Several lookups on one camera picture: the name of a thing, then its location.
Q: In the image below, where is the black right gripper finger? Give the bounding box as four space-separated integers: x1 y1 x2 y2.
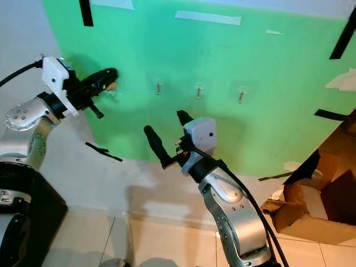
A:
176 110 196 133
142 125 174 169

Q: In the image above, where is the black cabinet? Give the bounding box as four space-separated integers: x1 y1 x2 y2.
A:
27 170 68 267

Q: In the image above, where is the open brown cardboard box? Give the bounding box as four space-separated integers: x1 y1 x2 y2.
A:
260 118 356 246

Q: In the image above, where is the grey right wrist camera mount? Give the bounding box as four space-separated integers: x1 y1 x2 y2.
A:
181 116 218 176

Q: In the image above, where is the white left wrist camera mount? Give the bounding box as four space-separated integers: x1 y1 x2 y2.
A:
42 56 80 118

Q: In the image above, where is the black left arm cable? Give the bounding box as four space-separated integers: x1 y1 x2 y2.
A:
0 60 45 88

